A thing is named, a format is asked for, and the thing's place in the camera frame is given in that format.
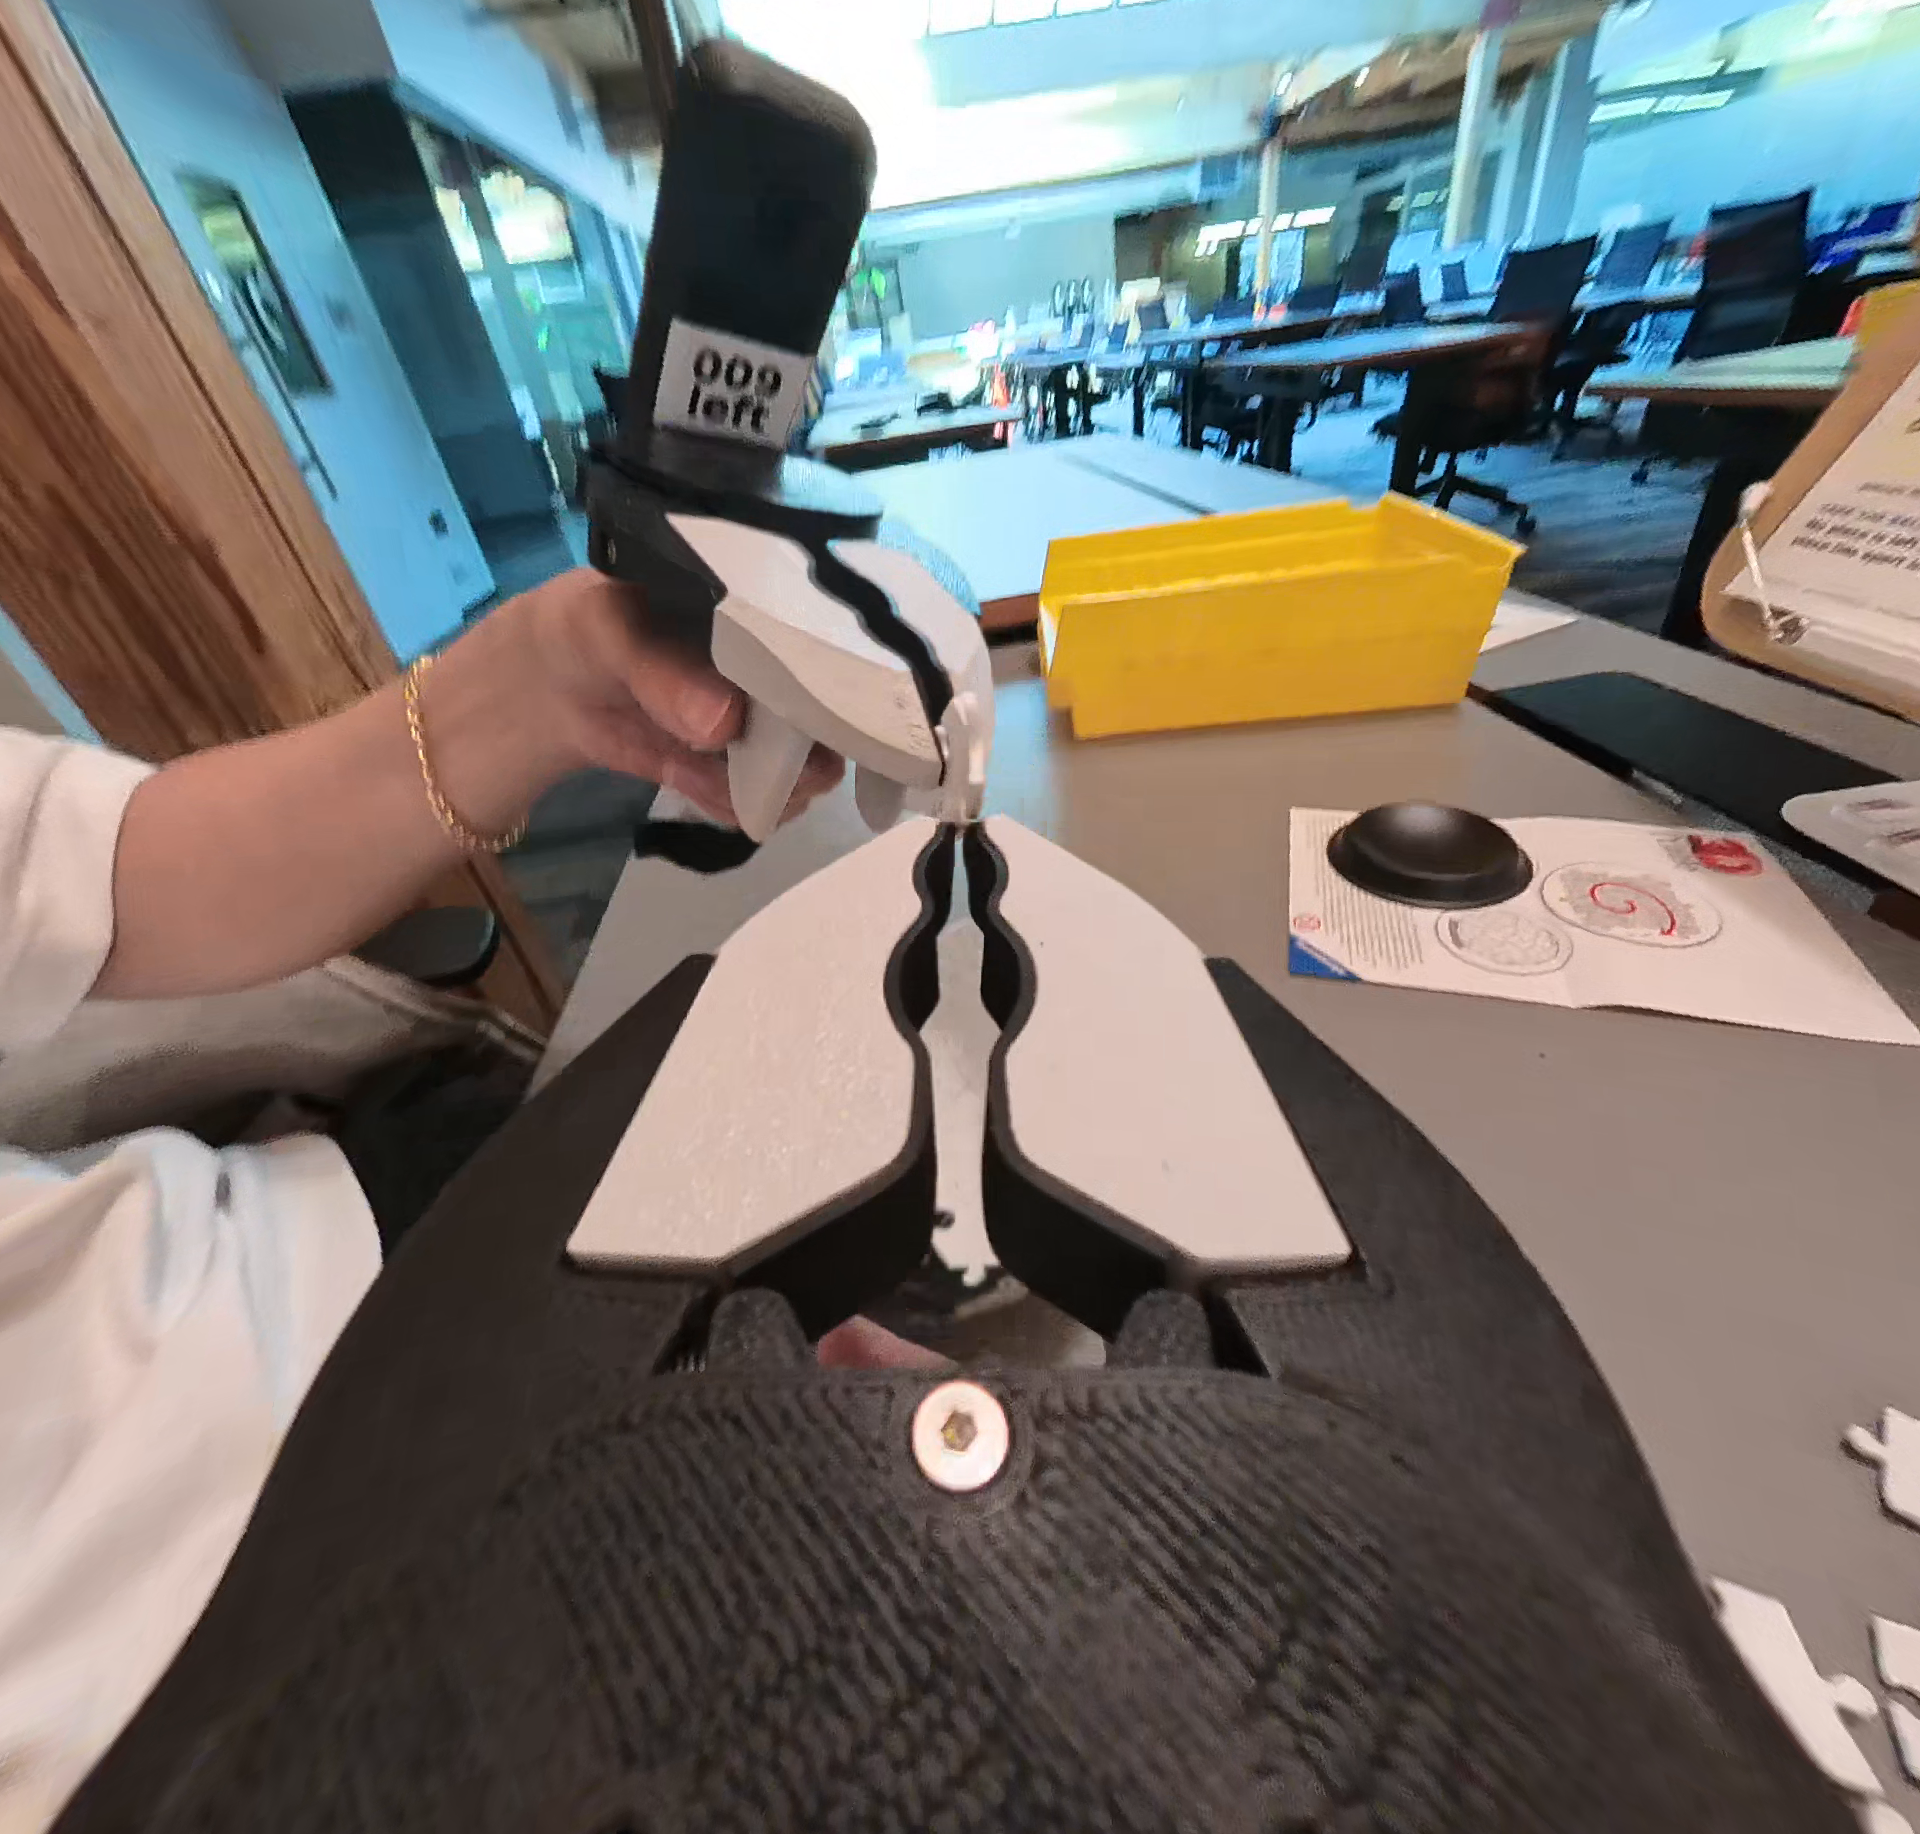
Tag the black round ball stand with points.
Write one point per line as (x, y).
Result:
(1427, 855)

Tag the wooden pillar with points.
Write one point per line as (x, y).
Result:
(123, 438)

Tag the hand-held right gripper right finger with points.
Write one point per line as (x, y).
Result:
(1152, 1095)

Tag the pile of white puzzle pieces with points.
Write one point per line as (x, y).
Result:
(1786, 1655)

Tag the grey garment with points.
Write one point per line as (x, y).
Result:
(223, 1050)

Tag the black office chair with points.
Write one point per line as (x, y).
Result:
(1525, 288)
(1745, 277)

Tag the clipboard with paper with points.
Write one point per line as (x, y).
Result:
(1844, 545)

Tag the white table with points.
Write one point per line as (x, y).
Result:
(1050, 501)

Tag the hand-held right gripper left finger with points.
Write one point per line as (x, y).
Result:
(779, 1083)

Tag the white instruction leaflet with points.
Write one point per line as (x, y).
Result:
(1681, 953)

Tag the wall picture frame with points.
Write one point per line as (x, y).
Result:
(256, 288)

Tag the yellow plastic bin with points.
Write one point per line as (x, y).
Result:
(1278, 617)

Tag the person's left forearm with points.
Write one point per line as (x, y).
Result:
(270, 844)

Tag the person's right hand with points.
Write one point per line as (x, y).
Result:
(880, 1347)

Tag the black desk mat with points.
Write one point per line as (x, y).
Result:
(1649, 740)

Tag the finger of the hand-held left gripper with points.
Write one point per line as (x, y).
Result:
(806, 666)
(949, 637)

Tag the long wooden office desk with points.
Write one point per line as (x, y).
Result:
(1354, 349)
(1729, 369)

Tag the person's white shirt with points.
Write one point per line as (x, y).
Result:
(152, 1415)

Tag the person's left hand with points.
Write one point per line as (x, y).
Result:
(570, 690)

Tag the single puzzle piece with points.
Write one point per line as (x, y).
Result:
(962, 758)

